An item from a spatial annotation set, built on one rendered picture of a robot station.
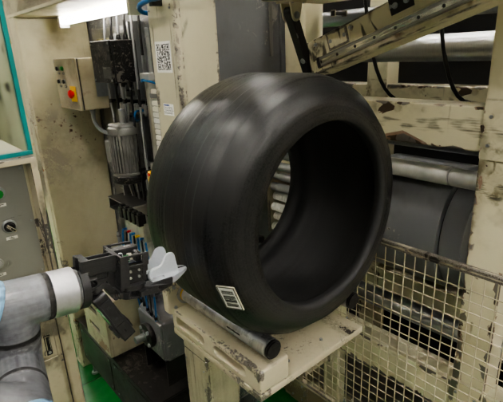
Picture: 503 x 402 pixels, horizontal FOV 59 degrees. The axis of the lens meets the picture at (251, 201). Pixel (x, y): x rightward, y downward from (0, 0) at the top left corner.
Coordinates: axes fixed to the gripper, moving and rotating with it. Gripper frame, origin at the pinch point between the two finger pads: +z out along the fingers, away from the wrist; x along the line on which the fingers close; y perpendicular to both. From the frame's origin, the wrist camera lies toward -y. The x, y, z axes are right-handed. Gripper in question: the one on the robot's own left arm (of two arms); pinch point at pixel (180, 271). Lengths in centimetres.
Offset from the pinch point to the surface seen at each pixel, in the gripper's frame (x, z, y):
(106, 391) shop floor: 111, 29, -109
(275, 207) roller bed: 37, 62, -5
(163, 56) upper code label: 34, 16, 42
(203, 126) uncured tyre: 1.5, 5.8, 27.8
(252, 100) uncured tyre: -6.0, 11.5, 33.0
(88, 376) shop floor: 128, 27, -109
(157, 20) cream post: 35, 15, 50
